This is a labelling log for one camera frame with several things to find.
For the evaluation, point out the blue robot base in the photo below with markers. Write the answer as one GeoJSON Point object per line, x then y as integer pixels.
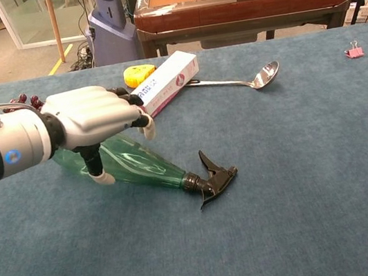
{"type": "Point", "coordinates": [110, 27]}

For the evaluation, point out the yellow tape measure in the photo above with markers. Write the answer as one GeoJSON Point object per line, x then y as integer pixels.
{"type": "Point", "coordinates": [139, 74]}

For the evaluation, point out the wooden pole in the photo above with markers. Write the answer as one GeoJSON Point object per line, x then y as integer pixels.
{"type": "Point", "coordinates": [55, 25]}

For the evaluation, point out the blue table cloth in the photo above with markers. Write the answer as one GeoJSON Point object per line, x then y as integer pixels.
{"type": "Point", "coordinates": [213, 192]}

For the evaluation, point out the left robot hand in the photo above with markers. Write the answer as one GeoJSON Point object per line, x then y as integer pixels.
{"type": "Point", "coordinates": [96, 115]}

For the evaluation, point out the white rectangular carton box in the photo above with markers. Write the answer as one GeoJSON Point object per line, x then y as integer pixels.
{"type": "Point", "coordinates": [169, 81]}

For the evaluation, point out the red grape bunch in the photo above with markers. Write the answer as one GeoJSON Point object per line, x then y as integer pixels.
{"type": "Point", "coordinates": [26, 101]}

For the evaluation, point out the wooden mahjong table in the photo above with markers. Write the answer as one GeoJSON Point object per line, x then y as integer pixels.
{"type": "Point", "coordinates": [243, 2]}

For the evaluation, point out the green spray bottle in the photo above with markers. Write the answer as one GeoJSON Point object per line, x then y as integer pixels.
{"type": "Point", "coordinates": [139, 167]}

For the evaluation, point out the steel ladle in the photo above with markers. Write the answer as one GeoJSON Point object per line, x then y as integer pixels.
{"type": "Point", "coordinates": [248, 79]}

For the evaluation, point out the pink binder clip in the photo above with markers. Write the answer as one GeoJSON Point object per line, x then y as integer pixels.
{"type": "Point", "coordinates": [354, 51]}

